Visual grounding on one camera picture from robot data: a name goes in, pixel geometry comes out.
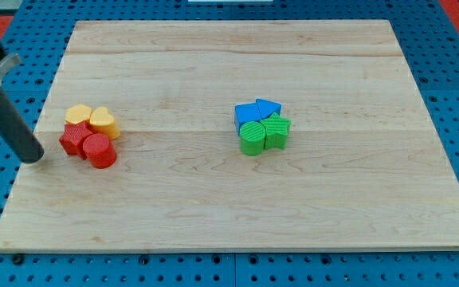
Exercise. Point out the green star block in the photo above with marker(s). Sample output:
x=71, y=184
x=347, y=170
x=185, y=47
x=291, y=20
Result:
x=276, y=131

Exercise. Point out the red star block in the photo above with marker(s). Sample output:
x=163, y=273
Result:
x=73, y=138

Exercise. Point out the green cylinder block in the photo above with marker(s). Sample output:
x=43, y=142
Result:
x=252, y=138

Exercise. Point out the blue cube block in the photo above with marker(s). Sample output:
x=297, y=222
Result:
x=244, y=113

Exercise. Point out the blue triangle block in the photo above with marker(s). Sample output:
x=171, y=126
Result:
x=267, y=107

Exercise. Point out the wooden board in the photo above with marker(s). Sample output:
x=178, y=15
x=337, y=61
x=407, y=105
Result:
x=363, y=169

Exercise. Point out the red cylinder block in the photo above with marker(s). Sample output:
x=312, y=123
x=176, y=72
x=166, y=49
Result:
x=99, y=150

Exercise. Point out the yellow heart block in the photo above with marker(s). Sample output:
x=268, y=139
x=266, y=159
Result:
x=102, y=121

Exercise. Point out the yellow hexagon block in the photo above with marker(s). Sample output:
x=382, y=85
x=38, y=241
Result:
x=77, y=114

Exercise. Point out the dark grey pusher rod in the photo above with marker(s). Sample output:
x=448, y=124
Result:
x=16, y=133

